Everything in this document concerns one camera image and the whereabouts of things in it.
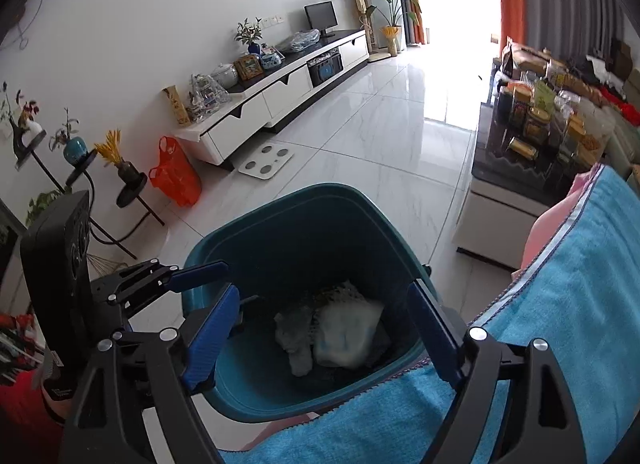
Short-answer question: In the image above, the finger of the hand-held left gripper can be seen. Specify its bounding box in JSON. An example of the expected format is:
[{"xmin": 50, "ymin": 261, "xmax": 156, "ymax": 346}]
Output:
[
  {"xmin": 92, "ymin": 259, "xmax": 232, "ymax": 317},
  {"xmin": 112, "ymin": 317, "xmax": 166, "ymax": 345}
]

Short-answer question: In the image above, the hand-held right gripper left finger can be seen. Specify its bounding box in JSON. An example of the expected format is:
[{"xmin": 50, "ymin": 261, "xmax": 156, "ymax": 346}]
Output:
[{"xmin": 60, "ymin": 284, "xmax": 241, "ymax": 464}]

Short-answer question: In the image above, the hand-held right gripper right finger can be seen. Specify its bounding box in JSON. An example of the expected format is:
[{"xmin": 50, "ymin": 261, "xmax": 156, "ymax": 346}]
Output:
[{"xmin": 407, "ymin": 280, "xmax": 587, "ymax": 464}]

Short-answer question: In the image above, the teal plastic trash bin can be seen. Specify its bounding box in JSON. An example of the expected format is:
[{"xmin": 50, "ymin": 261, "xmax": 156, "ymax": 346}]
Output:
[{"xmin": 181, "ymin": 183, "xmax": 433, "ymax": 424}]

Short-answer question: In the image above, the green trailing plant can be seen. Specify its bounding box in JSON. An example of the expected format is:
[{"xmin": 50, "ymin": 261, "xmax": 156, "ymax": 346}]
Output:
[{"xmin": 25, "ymin": 188, "xmax": 62, "ymax": 226}]

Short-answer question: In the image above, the white crumpled wrapper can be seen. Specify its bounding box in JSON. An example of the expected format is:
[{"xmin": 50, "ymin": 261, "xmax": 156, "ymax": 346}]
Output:
[{"xmin": 312, "ymin": 284, "xmax": 385, "ymax": 371}]

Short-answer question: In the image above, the orange plastic bag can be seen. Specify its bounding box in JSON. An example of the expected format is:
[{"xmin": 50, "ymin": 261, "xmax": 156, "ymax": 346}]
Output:
[{"xmin": 147, "ymin": 135, "xmax": 203, "ymax": 208}]

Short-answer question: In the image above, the black metal plant stand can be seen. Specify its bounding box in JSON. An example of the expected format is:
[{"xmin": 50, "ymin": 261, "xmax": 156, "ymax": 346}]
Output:
[{"xmin": 10, "ymin": 129, "xmax": 166, "ymax": 261}]

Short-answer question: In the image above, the yellow wheat in dark vase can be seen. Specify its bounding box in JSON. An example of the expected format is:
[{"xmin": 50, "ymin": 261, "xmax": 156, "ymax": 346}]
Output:
[{"xmin": 94, "ymin": 129, "xmax": 144, "ymax": 186}]

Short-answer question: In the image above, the plant in round teal vase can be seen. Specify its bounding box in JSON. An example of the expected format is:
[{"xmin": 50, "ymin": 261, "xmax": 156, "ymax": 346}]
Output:
[{"xmin": 49, "ymin": 107, "xmax": 98, "ymax": 166}]

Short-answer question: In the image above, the white bathroom scale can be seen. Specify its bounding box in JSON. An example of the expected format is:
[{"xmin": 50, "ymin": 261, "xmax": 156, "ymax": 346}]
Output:
[{"xmin": 238, "ymin": 143, "xmax": 295, "ymax": 178}]

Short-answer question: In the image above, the red plant in white vase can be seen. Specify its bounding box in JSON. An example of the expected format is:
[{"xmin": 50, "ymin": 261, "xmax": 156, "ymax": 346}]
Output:
[{"xmin": 0, "ymin": 82, "xmax": 48, "ymax": 171}]

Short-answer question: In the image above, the black white coffee table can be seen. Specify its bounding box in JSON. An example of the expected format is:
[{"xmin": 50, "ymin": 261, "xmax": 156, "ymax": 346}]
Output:
[{"xmin": 452, "ymin": 102, "xmax": 607, "ymax": 271}]

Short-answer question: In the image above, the blue floral blanket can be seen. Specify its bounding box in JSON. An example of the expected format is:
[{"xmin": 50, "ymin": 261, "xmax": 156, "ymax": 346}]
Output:
[{"xmin": 217, "ymin": 164, "xmax": 640, "ymax": 464}]

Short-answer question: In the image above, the person's red clothing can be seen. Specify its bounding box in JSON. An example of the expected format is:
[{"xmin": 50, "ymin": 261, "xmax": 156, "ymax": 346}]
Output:
[{"xmin": 0, "ymin": 369, "xmax": 67, "ymax": 464}]

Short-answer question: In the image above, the yellow patterned box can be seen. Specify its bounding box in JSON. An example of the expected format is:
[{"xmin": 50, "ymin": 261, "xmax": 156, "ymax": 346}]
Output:
[{"xmin": 161, "ymin": 85, "xmax": 194, "ymax": 128}]

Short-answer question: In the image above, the clear wrapped ship model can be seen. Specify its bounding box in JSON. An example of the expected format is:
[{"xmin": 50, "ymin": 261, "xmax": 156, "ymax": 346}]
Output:
[{"xmin": 187, "ymin": 73, "xmax": 232, "ymax": 121}]

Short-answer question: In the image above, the white ceramic jar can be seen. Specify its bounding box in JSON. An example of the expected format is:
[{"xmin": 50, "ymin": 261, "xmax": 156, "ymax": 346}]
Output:
[{"xmin": 212, "ymin": 63, "xmax": 240, "ymax": 90}]

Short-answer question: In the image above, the white black tv cabinet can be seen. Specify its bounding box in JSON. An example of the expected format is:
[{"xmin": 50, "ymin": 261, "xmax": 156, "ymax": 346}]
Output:
[{"xmin": 172, "ymin": 28, "xmax": 372, "ymax": 166}]

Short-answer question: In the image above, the blue white porcelain pot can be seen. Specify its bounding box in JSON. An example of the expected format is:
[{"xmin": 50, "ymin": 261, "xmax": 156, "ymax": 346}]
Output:
[{"xmin": 260, "ymin": 44, "xmax": 285, "ymax": 70}]

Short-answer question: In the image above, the plant in small blue vase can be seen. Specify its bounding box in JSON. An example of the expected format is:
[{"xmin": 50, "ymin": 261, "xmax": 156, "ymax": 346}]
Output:
[{"xmin": 235, "ymin": 18, "xmax": 264, "ymax": 56}]

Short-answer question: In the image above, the clear plastic bag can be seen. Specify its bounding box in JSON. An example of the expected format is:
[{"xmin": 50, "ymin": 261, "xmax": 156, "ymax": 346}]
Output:
[{"xmin": 280, "ymin": 28, "xmax": 321, "ymax": 53}]

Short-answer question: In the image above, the green sofa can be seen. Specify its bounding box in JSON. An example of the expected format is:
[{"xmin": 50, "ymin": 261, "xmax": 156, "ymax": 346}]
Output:
[{"xmin": 590, "ymin": 94, "xmax": 640, "ymax": 181}]

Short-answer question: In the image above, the black monitor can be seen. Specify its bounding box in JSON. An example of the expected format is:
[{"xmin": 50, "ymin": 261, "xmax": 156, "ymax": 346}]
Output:
[{"xmin": 304, "ymin": 1, "xmax": 339, "ymax": 38}]

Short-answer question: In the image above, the red cloth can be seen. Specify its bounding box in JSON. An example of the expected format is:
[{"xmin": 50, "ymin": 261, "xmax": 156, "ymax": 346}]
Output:
[{"xmin": 597, "ymin": 84, "xmax": 640, "ymax": 128}]

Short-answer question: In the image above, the tall plant in yellow vase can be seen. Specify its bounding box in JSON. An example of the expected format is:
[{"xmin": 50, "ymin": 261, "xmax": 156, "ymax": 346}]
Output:
[{"xmin": 365, "ymin": 0, "xmax": 424, "ymax": 56}]

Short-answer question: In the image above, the pile of clothes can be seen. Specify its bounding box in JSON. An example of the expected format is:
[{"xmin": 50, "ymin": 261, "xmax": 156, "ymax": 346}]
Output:
[{"xmin": 582, "ymin": 39, "xmax": 640, "ymax": 95}]

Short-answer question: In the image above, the wooden picture frame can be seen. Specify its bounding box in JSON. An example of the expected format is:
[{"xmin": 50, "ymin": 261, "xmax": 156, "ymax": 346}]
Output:
[{"xmin": 234, "ymin": 54, "xmax": 265, "ymax": 82}]

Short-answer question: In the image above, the wire wall decoration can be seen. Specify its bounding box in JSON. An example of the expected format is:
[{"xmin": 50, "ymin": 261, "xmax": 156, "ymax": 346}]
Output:
[{"xmin": 0, "ymin": 0, "xmax": 47, "ymax": 51}]

